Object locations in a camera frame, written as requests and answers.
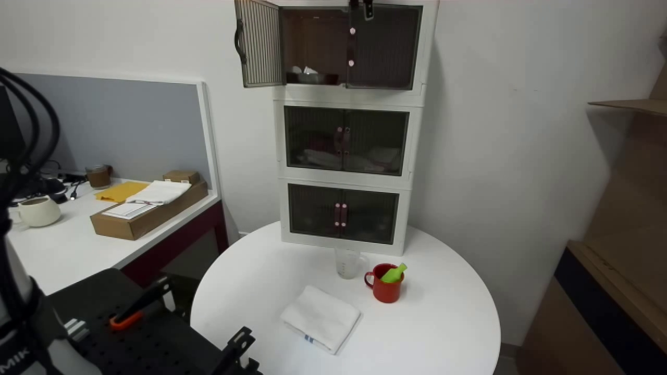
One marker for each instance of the open flat cardboard box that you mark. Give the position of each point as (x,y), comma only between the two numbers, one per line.
(139,224)

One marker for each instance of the white bowl with object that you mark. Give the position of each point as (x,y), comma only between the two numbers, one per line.
(36,212)

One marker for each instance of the small tan box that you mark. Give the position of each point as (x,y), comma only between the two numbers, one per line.
(183,175)

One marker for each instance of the small brown box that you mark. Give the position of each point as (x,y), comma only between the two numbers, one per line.
(98,175)

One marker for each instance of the red mug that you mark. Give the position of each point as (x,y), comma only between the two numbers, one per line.
(386,288)

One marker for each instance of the grey partition with white frame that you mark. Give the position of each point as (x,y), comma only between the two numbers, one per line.
(125,126)

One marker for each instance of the yellow envelope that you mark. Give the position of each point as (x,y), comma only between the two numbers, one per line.
(120,192)

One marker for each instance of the white three-tier storage cabinet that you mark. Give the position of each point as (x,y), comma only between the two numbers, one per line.
(346,96)

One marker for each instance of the white papers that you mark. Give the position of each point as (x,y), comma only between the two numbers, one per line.
(158,194)

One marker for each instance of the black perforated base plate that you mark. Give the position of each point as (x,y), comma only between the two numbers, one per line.
(153,347)

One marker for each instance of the white folded cloth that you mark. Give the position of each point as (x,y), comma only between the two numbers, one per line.
(321,317)

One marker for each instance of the cardboard box with black band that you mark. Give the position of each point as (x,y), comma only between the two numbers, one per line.
(597,320)

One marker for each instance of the white desk with maroon side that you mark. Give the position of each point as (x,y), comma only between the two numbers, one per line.
(64,251)

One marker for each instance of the green plastic item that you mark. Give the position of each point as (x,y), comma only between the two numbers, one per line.
(395,274)

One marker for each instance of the glass bowl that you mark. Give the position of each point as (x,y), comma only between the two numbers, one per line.
(306,74)

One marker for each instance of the grey ribbed metal panel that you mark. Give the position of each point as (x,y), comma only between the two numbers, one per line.
(261,43)

